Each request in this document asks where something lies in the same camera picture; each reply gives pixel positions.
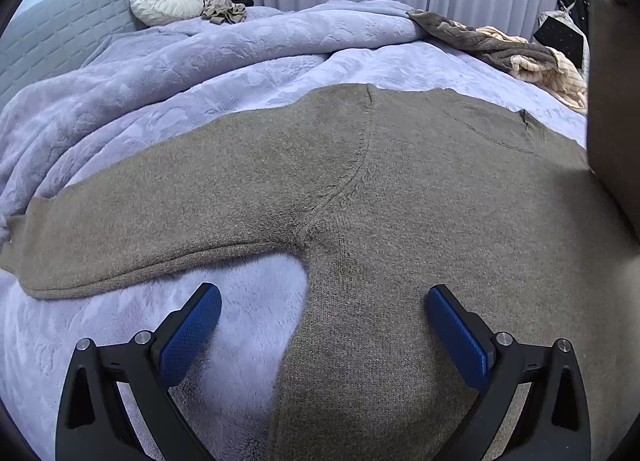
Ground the olive brown knit sweater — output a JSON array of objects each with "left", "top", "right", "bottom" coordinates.
[{"left": 1, "top": 83, "right": 639, "bottom": 460}]

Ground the black sparkly hanging garment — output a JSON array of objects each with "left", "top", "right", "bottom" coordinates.
[{"left": 533, "top": 10, "right": 589, "bottom": 70}]

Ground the cream striped garment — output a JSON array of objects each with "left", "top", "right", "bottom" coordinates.
[{"left": 476, "top": 26, "right": 588, "bottom": 116}]

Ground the dark brown fleece garment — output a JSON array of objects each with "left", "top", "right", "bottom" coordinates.
[{"left": 408, "top": 10, "right": 559, "bottom": 80}]

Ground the grey quilted headboard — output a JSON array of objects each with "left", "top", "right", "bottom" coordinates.
[{"left": 1, "top": 0, "right": 144, "bottom": 105}]

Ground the lavender plush bed blanket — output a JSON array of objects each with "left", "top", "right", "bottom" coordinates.
[{"left": 1, "top": 0, "right": 586, "bottom": 460}]

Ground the small beige crumpled garment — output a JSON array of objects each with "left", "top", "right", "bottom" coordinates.
[{"left": 201, "top": 0, "right": 247, "bottom": 26}]

